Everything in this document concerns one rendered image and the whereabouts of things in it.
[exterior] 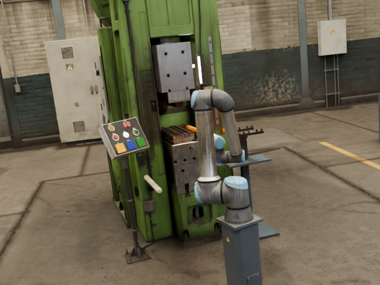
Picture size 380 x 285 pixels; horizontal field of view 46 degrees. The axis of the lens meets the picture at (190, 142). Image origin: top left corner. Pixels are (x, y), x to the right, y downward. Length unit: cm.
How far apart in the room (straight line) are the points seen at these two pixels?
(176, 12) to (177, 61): 45
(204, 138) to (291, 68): 775
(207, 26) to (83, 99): 538
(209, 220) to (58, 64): 576
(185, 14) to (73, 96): 541
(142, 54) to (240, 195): 165
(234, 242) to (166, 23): 200
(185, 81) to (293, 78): 679
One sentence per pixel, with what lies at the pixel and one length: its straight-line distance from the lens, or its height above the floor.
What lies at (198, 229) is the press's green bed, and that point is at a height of 10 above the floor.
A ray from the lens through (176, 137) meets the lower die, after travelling 389.
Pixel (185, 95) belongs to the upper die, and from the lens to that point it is 387.
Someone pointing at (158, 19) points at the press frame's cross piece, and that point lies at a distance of 396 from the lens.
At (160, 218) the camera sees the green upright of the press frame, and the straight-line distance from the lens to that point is 419.
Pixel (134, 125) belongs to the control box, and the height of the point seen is 114.
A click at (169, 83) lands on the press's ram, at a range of 382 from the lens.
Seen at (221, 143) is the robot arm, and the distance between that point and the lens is 318.
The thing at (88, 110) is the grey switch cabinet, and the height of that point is 68.
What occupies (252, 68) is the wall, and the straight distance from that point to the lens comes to 1015.
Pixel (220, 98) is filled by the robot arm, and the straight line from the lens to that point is 279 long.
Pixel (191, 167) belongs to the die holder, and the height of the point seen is 69.
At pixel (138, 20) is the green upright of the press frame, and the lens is 391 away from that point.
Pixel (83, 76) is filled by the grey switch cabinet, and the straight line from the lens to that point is 908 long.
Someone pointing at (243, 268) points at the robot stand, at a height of 31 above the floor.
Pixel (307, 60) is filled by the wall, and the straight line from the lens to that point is 1059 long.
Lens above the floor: 173
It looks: 12 degrees down
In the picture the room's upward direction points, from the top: 6 degrees counter-clockwise
